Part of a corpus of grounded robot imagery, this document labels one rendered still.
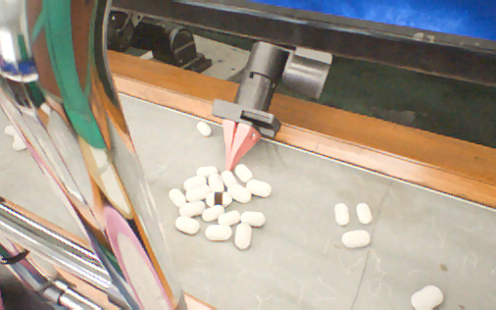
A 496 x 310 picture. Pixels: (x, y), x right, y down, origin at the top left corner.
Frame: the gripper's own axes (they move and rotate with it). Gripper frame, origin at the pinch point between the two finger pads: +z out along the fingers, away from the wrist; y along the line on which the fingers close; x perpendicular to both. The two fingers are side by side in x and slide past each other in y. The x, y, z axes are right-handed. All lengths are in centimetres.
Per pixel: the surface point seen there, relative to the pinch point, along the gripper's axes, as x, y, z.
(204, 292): -10.4, 6.1, 15.0
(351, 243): -3.4, 20.2, 4.2
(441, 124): 151, 55, -60
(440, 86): 179, 53, -92
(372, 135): 10.0, 18.9, -12.7
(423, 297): -6.1, 28.7, 6.6
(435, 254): 0.6, 30.4, 2.0
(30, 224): -32.9, 2.2, 6.5
